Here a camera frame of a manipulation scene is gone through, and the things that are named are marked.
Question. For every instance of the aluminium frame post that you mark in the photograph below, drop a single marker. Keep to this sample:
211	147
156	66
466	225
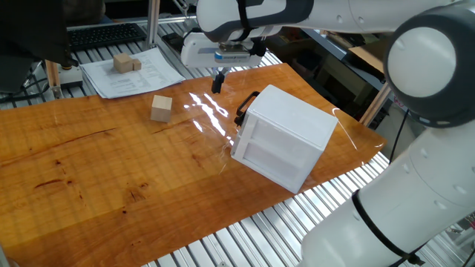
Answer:
153	22

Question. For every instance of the white plastic drawer cabinet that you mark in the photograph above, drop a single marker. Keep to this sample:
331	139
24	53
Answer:
293	111

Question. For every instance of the leaning wooden stick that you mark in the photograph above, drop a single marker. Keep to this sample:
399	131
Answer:
375	105

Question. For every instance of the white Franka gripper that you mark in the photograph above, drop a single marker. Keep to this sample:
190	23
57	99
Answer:
196	55

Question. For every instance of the black computer keyboard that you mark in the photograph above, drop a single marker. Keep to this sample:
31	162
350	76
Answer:
105	36

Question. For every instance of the light wooden cube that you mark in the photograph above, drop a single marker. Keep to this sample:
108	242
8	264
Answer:
161	111

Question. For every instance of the printed white paper sheets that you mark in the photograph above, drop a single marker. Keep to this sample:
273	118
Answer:
148	79

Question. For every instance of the brown cardboard sheet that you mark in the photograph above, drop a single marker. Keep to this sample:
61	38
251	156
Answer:
367	55

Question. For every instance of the person in dark clothing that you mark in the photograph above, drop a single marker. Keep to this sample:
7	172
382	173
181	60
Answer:
81	9

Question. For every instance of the white clamp base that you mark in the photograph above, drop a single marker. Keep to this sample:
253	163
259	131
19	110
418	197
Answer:
72	78

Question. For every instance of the large wooden block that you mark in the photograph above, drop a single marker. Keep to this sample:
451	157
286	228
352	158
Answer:
122	63

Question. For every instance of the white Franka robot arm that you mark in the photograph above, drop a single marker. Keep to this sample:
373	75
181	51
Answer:
426	193

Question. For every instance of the wood pattern table mat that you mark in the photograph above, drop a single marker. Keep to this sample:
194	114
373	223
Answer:
92	167

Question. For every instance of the clamped wooden stick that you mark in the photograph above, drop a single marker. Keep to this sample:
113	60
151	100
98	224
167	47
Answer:
53	78

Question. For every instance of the black smartphone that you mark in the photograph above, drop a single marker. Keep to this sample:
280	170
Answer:
172	39

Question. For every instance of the aluminium frame rail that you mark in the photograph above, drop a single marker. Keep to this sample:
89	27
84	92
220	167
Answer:
111	23

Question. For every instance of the small wooden block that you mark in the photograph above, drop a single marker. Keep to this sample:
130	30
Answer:
137	65

